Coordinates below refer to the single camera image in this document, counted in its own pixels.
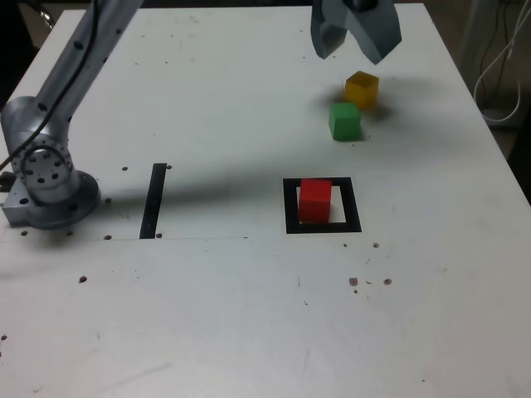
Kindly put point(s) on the black tape strip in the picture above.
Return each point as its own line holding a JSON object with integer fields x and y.
{"x": 151, "y": 207}

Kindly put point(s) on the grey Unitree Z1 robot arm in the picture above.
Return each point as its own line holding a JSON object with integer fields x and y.
{"x": 54, "y": 182}

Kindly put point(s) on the yellow cube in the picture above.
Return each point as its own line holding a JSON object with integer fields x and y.
{"x": 361, "y": 91}

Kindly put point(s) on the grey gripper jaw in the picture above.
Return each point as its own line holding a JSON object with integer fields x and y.
{"x": 327, "y": 33}
{"x": 379, "y": 33}

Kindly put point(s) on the green cube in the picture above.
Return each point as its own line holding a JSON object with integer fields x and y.
{"x": 344, "y": 122}

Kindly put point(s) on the black tape square outline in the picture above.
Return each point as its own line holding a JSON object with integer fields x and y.
{"x": 352, "y": 207}

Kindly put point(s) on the red cube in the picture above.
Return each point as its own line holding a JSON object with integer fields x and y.
{"x": 314, "y": 203}

